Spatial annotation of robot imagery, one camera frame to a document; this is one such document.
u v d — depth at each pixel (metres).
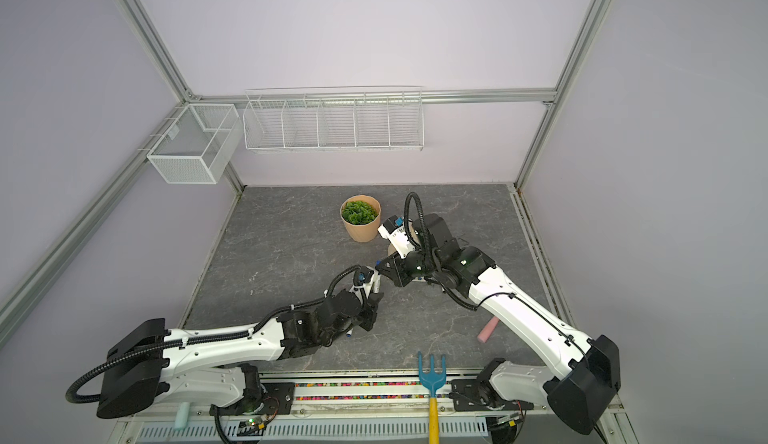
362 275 0.64
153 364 0.42
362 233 0.99
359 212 0.98
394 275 0.66
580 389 0.37
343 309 0.56
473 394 0.74
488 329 0.83
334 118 0.98
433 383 0.75
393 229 0.63
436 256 0.55
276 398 0.74
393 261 0.64
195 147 0.98
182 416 0.71
